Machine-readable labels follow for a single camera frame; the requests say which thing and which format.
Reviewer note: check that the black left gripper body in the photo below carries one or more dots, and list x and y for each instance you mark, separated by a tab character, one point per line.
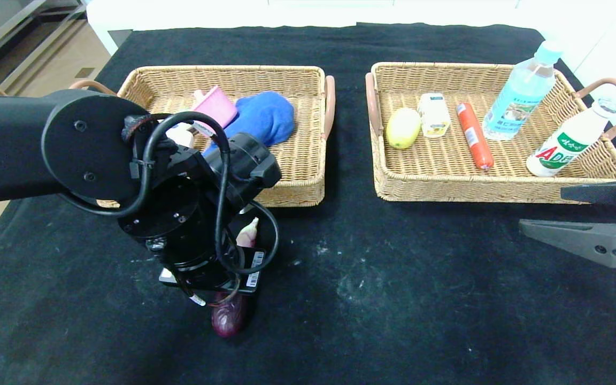
255	270

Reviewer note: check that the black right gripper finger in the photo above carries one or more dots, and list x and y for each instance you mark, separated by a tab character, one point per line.
586	240
613	193

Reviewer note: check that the purple eggplant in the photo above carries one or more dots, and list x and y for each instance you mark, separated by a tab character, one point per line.
228	318

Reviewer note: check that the white milk bottle green label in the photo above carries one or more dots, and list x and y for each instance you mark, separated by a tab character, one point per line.
564	144

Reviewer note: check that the orange sausage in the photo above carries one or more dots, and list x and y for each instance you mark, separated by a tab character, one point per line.
474	136

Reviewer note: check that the white soap bar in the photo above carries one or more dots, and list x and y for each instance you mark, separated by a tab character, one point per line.
182	136

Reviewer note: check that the small white drink carton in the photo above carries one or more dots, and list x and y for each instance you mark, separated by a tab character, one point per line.
433	115

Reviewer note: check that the yellow lemon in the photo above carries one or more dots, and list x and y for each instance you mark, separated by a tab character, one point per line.
403	128

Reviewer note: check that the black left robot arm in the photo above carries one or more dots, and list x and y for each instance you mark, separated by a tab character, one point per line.
19	144

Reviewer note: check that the clear water bottle blue cap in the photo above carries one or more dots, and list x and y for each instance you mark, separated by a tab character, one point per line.
519	96

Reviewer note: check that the blue cloth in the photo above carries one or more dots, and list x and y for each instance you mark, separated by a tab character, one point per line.
268	117

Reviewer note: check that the pink plastic cup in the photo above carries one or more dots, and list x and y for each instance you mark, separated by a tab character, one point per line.
217	107

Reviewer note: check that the brass floor outlet cover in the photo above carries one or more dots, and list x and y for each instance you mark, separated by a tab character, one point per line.
85	73

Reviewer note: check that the white table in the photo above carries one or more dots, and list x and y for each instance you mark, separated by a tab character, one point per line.
121	16

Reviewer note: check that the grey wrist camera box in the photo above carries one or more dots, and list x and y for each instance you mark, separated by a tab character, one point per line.
166	276

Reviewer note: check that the grey metal rail frame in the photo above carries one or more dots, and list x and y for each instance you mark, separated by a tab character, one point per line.
8	28

